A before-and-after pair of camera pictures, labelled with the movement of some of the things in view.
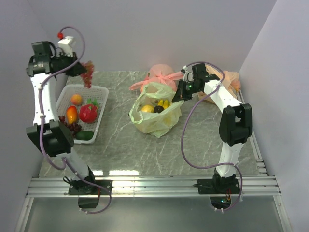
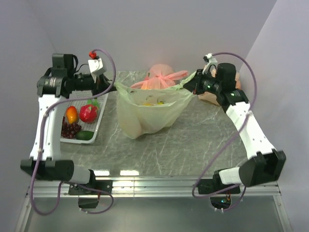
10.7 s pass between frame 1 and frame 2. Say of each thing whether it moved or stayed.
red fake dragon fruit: stayed
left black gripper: moved
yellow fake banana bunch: moved
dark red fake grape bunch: stayed
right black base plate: stayed
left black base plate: stayed
